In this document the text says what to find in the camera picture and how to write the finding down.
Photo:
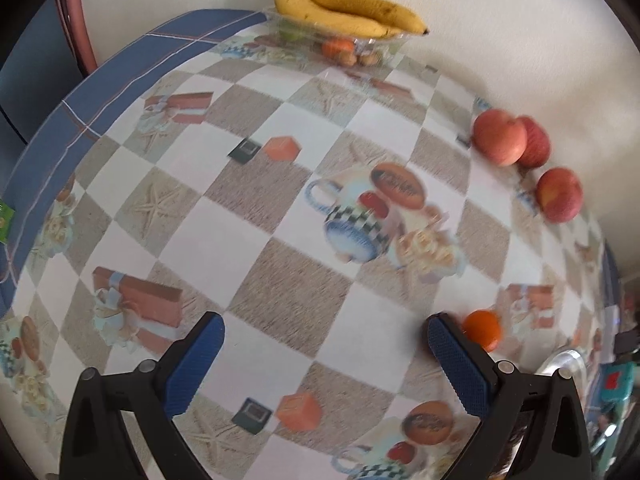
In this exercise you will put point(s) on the green packet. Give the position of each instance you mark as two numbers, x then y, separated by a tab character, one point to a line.
5	220

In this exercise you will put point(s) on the yellow banana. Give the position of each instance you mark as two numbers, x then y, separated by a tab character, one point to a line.
320	17
370	7

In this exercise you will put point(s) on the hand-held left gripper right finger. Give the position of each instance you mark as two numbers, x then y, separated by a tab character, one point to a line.
457	365

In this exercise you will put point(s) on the blue tablecloth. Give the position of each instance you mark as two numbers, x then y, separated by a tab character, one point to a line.
100	95

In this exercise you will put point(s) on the pink chair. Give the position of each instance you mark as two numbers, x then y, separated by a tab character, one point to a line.
75	25

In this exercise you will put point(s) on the brown longan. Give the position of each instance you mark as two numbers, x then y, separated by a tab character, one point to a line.
350	59
371	58

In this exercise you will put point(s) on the teal box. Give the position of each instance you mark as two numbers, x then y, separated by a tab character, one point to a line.
617	382

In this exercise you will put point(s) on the pale red apple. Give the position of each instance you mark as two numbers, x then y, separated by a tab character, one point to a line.
499	137

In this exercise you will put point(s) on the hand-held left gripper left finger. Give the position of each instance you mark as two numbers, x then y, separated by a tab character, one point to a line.
192	365

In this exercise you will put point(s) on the clear plastic tray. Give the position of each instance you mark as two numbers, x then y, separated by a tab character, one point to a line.
380	50

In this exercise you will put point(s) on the green jujube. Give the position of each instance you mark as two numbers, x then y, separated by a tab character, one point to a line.
292	35

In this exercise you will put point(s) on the mandarin orange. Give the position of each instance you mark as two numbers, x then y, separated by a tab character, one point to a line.
484	329
337	47

